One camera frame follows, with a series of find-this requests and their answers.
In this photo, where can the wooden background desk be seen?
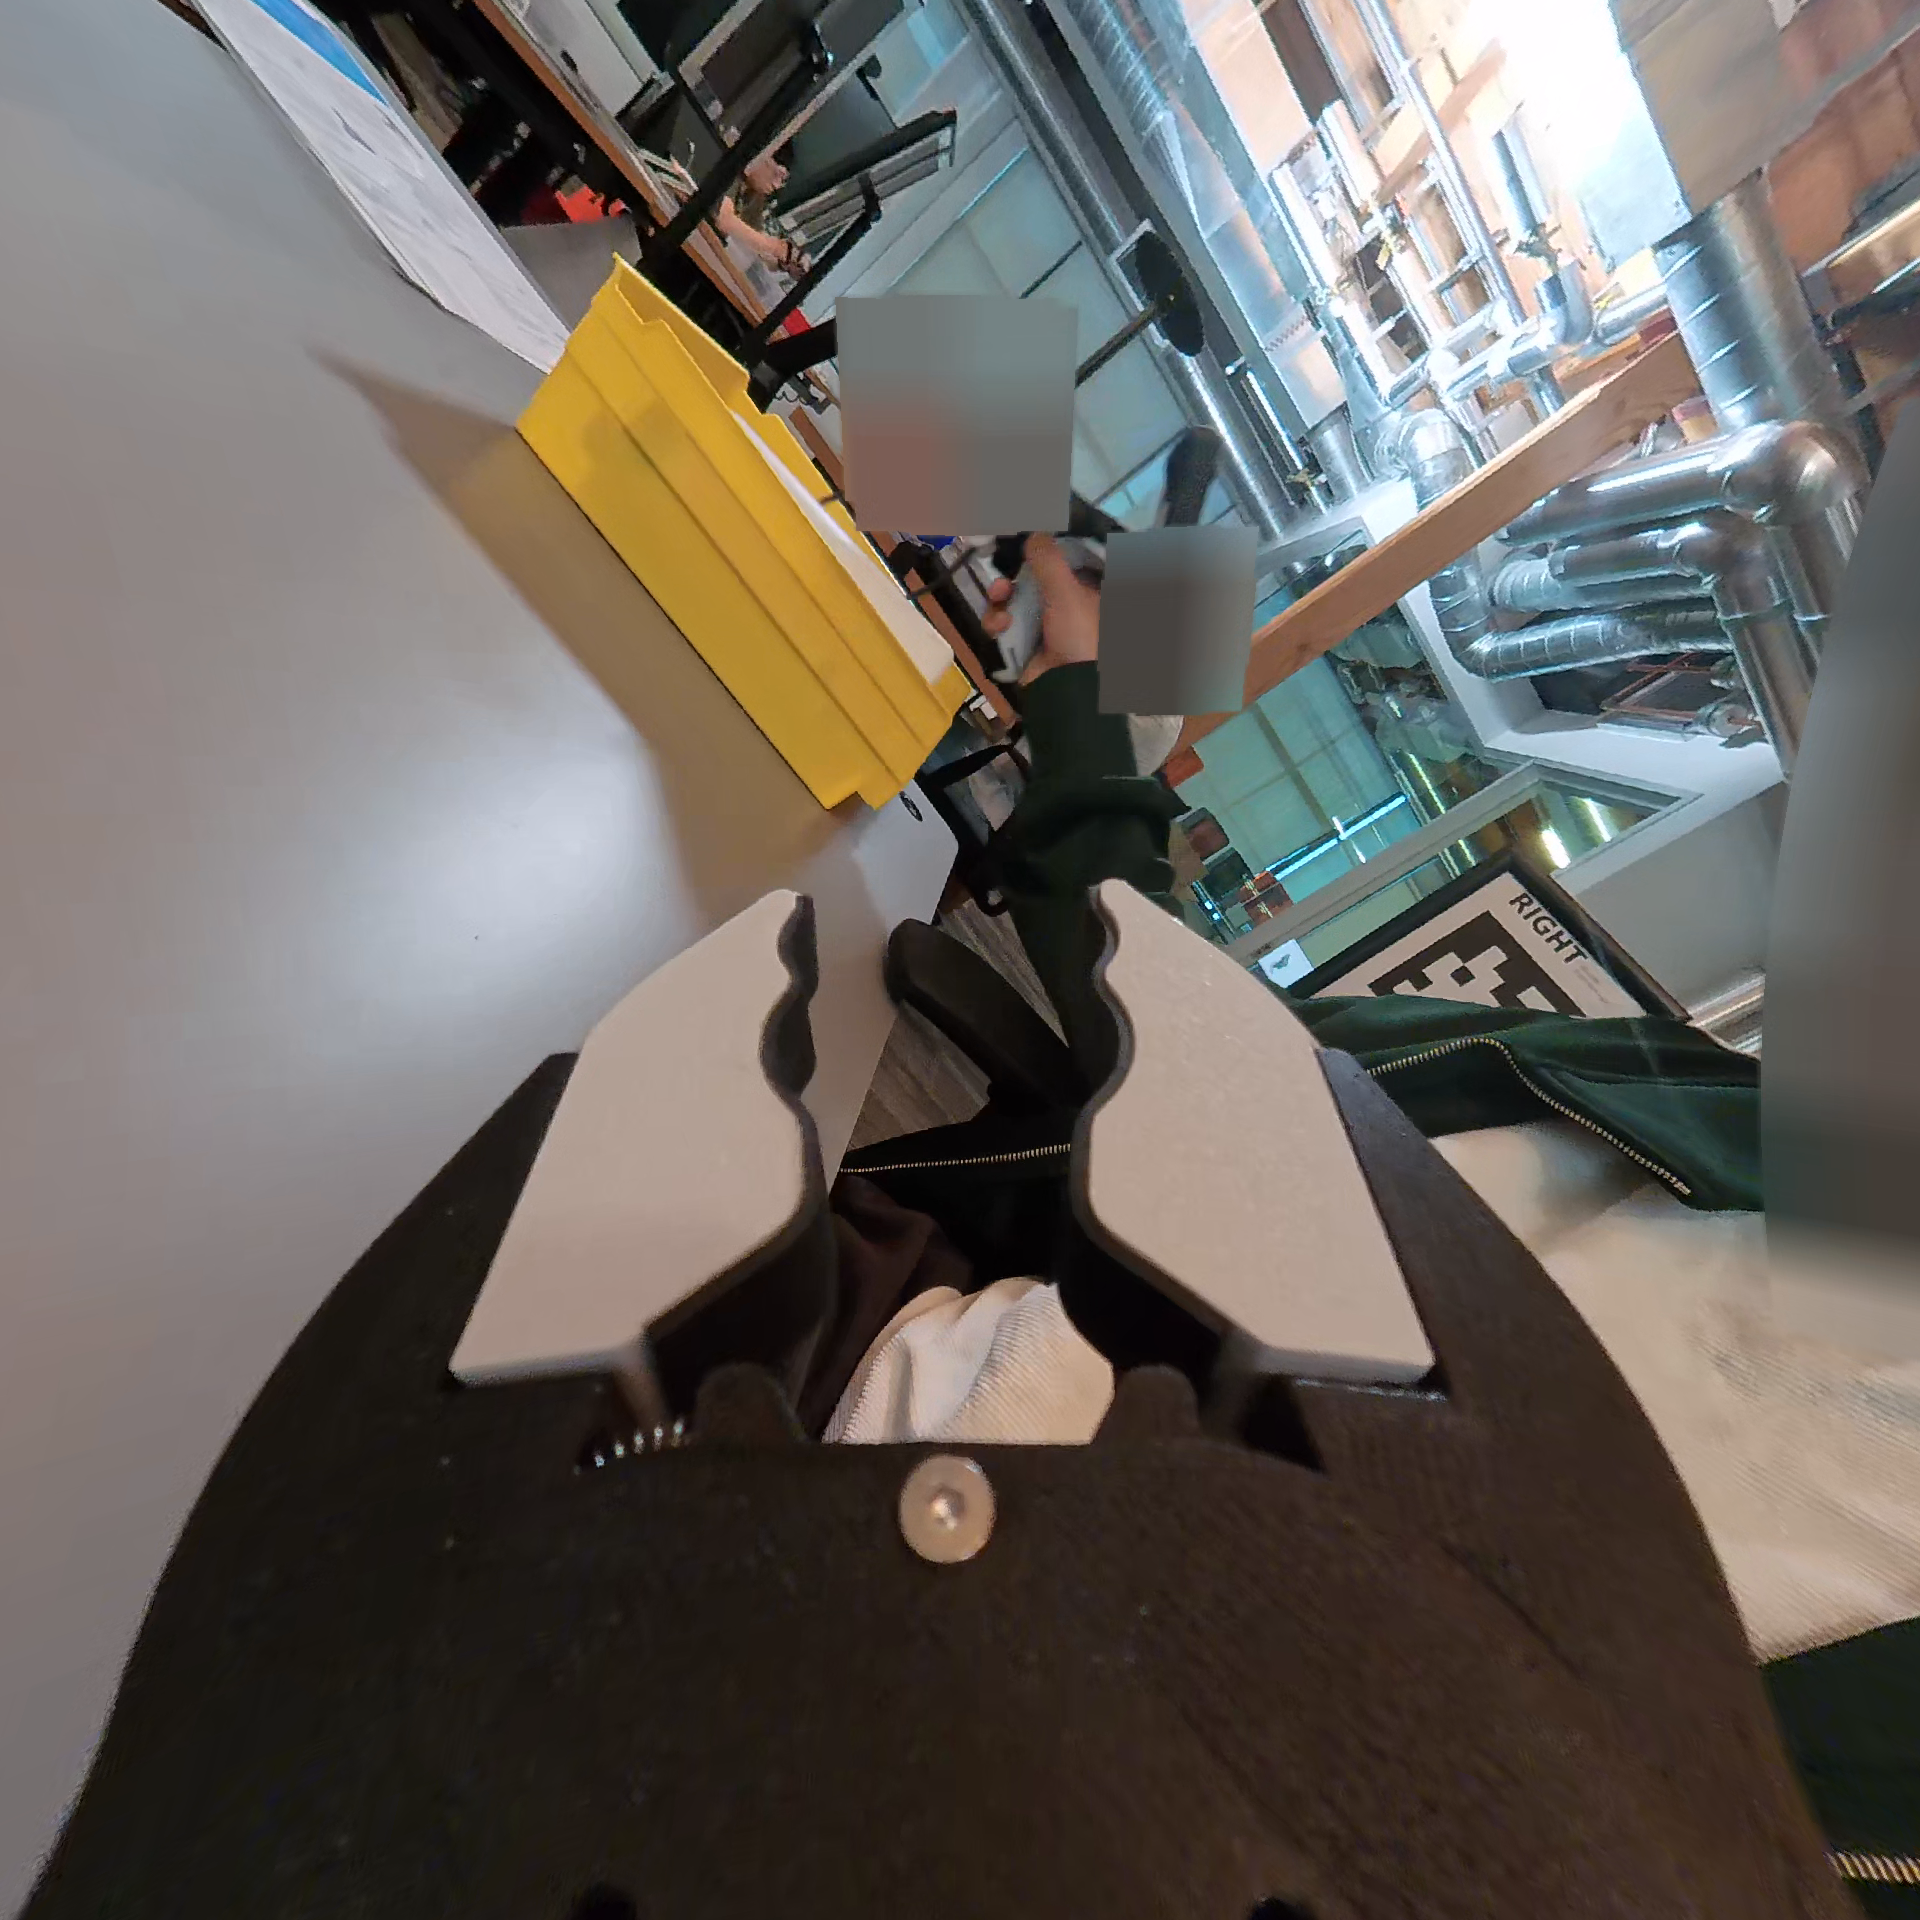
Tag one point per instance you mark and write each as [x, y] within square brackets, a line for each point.
[630, 136]

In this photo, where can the white bottle black lid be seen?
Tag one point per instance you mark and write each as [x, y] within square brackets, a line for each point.
[855, 585]

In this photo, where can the person's right forearm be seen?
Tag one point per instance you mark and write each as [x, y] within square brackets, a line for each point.
[1079, 838]

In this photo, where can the silver ventilation duct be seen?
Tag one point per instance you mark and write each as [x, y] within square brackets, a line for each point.
[1650, 523]

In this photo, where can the blue white printed sheet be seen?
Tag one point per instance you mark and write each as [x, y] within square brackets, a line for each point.
[389, 165]

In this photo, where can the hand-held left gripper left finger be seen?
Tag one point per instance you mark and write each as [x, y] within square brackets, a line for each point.
[661, 1185]

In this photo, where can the black pole with round top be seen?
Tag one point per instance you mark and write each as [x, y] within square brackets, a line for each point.
[1161, 293]

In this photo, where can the yellow plastic bin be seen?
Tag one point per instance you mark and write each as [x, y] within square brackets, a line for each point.
[720, 540]

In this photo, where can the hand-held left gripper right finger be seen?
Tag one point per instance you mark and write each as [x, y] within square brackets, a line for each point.
[1244, 1200]

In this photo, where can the wooden pillar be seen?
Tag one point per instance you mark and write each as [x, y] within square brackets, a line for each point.
[1500, 493]

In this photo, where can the framed marker sign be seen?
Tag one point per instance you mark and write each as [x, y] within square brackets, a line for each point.
[1485, 954]

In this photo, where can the black computer monitor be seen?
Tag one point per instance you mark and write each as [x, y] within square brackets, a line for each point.
[870, 165]

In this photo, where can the person's right hand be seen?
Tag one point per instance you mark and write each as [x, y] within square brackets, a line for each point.
[1069, 600]

